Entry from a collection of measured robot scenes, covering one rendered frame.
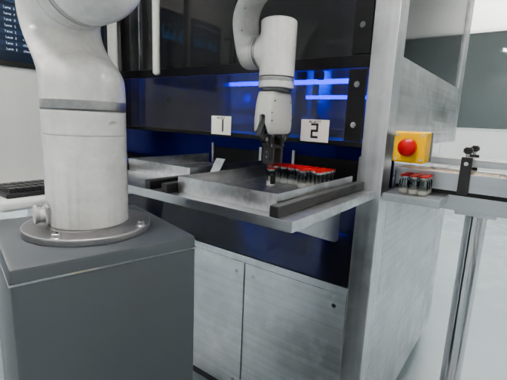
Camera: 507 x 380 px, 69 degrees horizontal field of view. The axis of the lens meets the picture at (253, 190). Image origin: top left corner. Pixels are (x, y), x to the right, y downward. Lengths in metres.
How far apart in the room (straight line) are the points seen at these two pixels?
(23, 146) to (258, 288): 0.88
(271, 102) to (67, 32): 0.43
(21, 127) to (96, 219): 0.84
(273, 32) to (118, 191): 0.50
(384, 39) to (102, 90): 0.66
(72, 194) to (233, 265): 0.78
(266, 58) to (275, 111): 0.12
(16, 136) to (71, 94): 0.83
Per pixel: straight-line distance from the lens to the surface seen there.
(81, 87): 0.57
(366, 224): 0.99
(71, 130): 0.57
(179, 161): 1.27
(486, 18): 5.71
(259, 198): 0.67
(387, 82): 0.96
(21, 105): 1.39
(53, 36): 0.65
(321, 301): 1.12
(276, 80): 0.87
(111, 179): 0.59
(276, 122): 0.88
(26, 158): 1.40
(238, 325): 1.35
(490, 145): 5.53
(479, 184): 1.03
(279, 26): 0.89
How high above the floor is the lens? 1.04
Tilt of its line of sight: 11 degrees down
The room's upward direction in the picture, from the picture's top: 2 degrees clockwise
